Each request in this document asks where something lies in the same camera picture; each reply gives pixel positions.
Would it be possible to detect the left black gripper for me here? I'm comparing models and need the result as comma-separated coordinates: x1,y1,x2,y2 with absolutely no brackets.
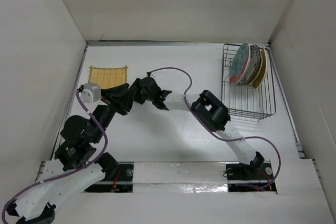
91,82,137,142

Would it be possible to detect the blue floral white plate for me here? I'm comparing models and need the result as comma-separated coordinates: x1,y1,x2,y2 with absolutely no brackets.
238,44,261,85

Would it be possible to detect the fan-shaped bamboo tray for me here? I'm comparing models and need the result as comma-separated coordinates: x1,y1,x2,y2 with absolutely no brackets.
253,46,268,89

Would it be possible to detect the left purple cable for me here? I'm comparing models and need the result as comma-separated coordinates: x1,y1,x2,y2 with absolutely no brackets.
0,90,109,224

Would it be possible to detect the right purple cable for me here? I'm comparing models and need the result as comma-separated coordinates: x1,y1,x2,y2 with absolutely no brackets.
146,67,281,191

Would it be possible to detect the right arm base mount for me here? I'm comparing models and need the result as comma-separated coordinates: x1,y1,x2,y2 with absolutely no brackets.
223,162,277,193

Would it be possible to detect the purple cable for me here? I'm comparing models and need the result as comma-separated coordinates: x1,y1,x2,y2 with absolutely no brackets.
0,90,109,224
146,67,281,191

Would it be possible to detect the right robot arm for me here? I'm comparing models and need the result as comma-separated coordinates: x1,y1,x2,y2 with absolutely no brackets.
131,77,265,180

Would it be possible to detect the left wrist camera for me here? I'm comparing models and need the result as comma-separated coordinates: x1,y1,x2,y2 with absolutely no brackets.
79,82,101,103

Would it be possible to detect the round bamboo plate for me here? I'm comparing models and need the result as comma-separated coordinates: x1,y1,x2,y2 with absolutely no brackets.
246,61,263,85

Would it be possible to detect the black wire dish rack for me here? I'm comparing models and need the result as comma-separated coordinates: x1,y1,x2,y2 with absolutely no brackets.
221,44,277,120

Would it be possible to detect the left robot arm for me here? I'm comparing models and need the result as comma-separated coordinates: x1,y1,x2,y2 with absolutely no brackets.
2,83,138,223

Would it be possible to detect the red teal ceramic plate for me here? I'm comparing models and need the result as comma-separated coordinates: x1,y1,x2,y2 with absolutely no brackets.
229,42,250,84

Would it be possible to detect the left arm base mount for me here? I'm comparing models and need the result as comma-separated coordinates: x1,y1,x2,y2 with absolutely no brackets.
85,163,134,193

